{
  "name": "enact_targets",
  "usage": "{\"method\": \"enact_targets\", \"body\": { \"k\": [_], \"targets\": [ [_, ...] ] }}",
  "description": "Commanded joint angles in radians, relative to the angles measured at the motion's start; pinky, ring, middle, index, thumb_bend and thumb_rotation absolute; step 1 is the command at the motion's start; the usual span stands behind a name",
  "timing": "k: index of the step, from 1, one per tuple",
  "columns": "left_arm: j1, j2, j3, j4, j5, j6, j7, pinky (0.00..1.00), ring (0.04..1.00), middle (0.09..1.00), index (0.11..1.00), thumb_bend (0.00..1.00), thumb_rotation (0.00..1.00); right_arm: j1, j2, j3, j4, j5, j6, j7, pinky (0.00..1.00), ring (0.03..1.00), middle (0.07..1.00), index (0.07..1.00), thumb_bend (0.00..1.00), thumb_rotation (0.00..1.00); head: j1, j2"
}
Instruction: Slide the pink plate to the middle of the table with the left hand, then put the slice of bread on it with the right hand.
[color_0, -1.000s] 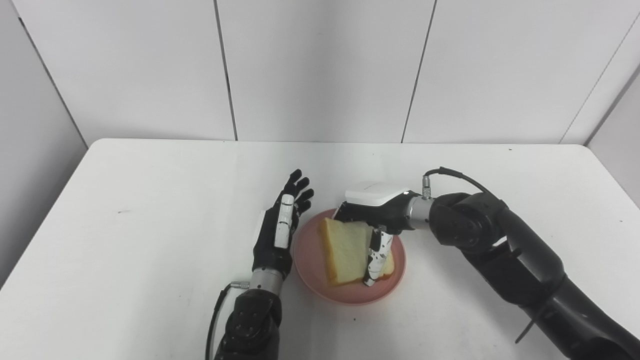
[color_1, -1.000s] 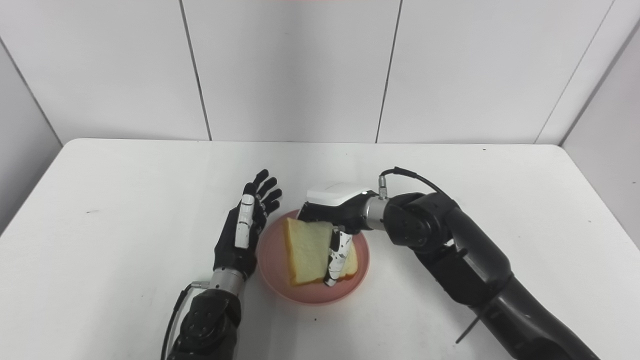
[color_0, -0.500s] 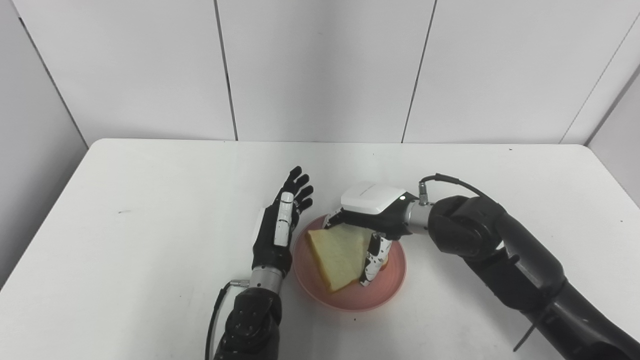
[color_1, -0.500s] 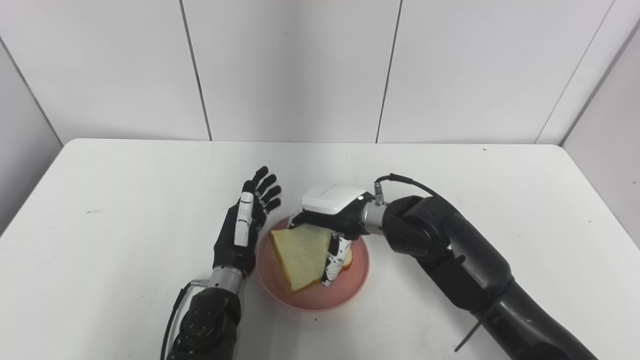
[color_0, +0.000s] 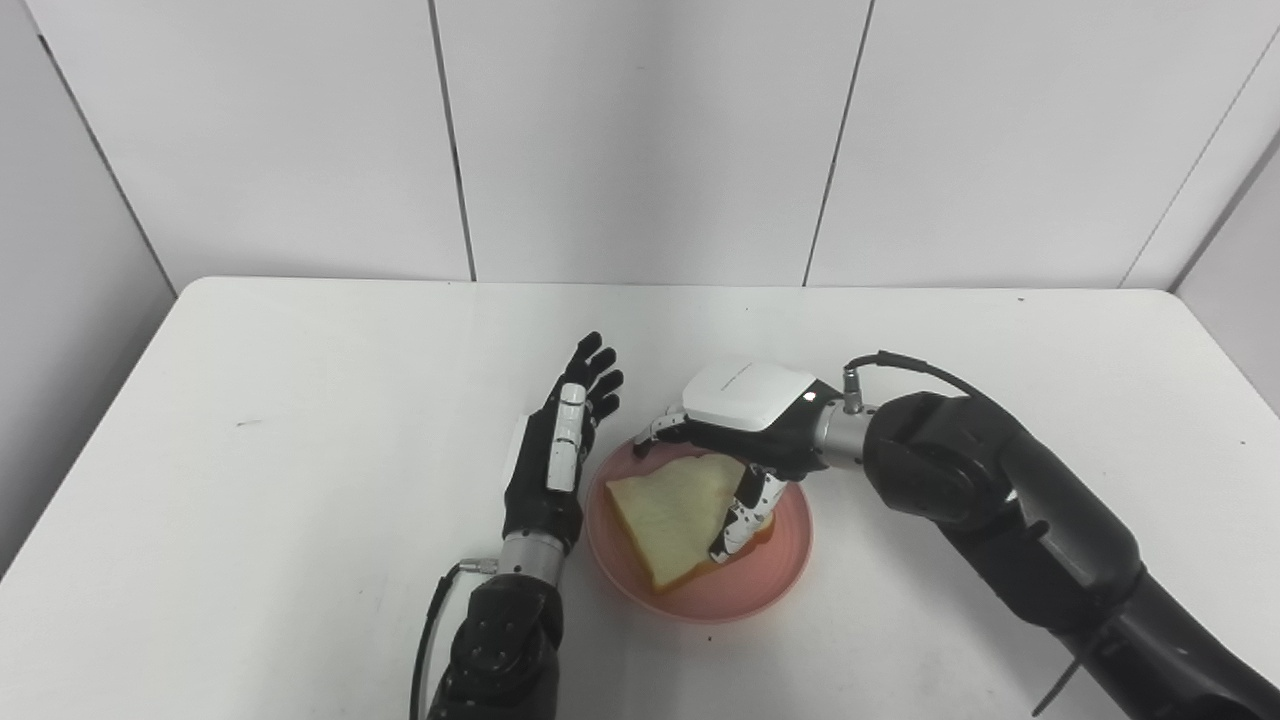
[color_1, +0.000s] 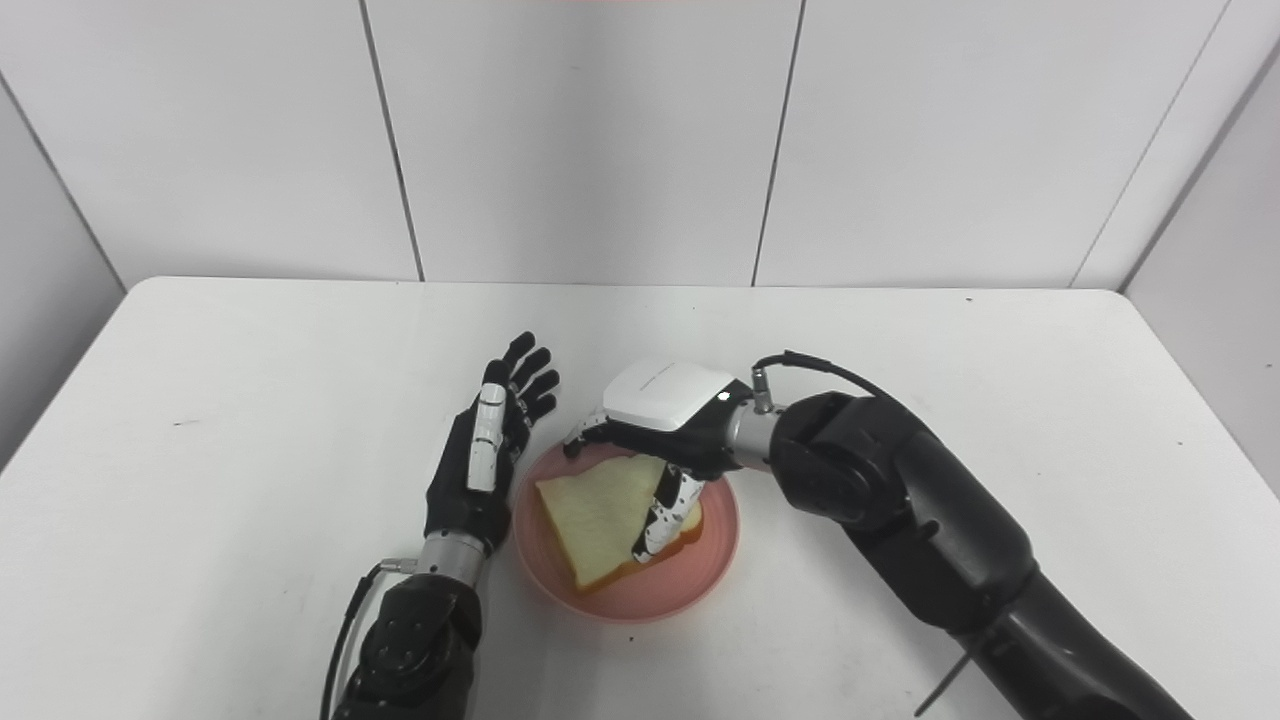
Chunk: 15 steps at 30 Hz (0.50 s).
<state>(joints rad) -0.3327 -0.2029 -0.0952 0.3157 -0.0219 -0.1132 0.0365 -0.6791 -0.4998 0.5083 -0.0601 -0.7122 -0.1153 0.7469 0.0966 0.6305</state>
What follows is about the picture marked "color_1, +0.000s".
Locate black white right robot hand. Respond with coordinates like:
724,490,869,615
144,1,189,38
563,360,756,566

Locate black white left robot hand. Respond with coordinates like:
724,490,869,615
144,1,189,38
424,332,561,556

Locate slice of white bread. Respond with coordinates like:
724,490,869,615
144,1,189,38
535,455,704,593

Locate pink round plate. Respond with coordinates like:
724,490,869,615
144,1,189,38
512,440,741,625

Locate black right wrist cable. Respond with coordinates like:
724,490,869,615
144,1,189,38
752,350,906,413

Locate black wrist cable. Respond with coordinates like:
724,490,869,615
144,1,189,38
752,350,906,413
320,557,421,720

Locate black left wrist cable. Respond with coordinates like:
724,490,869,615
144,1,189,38
320,557,421,720

